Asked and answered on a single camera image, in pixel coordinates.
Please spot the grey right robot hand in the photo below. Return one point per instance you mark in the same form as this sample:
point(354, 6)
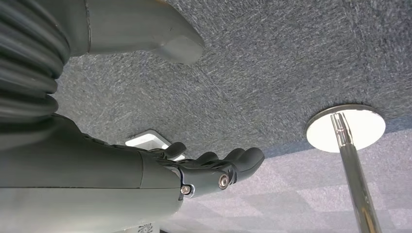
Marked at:
point(80, 180)

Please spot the grey kiosk stand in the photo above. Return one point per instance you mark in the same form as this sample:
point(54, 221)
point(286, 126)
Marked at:
point(148, 140)

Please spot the chrome stanchion with round base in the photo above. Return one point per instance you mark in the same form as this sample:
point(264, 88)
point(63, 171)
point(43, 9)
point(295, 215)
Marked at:
point(347, 132)

